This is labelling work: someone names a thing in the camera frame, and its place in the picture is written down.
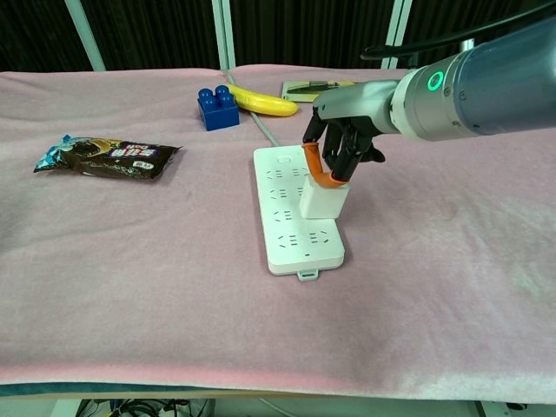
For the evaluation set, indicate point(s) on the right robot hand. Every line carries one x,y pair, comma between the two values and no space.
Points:
356,102

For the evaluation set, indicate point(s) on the white charger cube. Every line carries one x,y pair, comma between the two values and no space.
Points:
323,202

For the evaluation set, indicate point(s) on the white power strip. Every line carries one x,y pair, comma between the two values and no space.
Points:
286,243

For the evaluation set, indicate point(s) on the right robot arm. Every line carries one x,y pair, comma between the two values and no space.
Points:
491,87

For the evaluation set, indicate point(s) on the razor blister pack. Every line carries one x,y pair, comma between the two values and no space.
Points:
299,89

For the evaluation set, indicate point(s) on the dark pleated curtain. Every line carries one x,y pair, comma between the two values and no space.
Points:
304,30

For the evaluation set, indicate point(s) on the yellow banana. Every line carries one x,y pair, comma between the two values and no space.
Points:
265,104

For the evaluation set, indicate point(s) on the blue building block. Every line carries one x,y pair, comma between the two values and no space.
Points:
219,113

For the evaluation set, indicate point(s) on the dark chocolate snack packet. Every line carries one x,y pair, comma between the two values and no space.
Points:
113,158

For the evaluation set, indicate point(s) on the pink table cloth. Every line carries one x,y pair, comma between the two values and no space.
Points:
174,304

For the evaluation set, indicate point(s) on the white frame pole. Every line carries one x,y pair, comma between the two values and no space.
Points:
223,35
84,35
397,21

